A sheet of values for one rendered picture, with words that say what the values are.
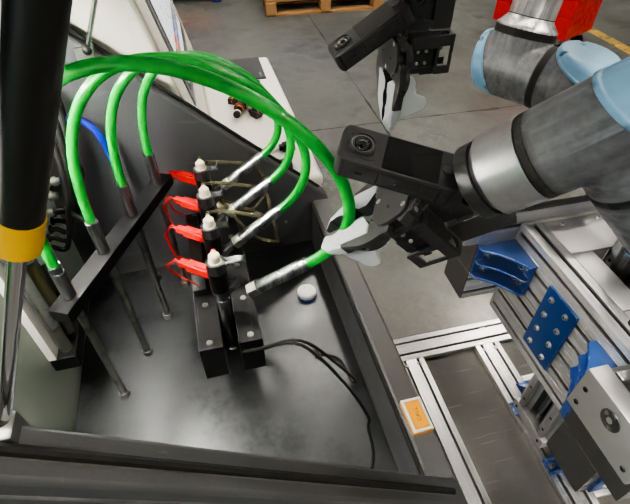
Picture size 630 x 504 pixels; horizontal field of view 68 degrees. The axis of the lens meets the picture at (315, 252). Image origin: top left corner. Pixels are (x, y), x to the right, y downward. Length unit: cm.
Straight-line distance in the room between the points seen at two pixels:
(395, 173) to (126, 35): 58
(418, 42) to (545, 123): 32
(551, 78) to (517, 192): 60
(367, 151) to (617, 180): 19
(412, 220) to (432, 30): 32
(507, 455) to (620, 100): 132
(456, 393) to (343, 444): 86
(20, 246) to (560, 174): 35
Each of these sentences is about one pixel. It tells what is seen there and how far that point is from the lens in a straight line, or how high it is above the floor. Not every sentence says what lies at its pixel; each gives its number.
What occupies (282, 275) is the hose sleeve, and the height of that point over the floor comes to 116.
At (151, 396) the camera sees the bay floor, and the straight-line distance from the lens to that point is 92.
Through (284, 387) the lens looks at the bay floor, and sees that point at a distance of 88.
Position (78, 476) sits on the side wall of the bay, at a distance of 37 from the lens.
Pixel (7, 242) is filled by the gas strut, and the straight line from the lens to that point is 22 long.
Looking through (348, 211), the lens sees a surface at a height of 126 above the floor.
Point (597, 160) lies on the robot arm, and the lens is 40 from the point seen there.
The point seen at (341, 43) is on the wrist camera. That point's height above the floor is 136.
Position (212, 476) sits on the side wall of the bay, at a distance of 42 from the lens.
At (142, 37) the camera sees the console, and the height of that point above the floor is 131.
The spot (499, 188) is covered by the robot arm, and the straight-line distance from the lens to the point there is 41.
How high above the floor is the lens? 159
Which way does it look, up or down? 44 degrees down
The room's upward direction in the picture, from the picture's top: straight up
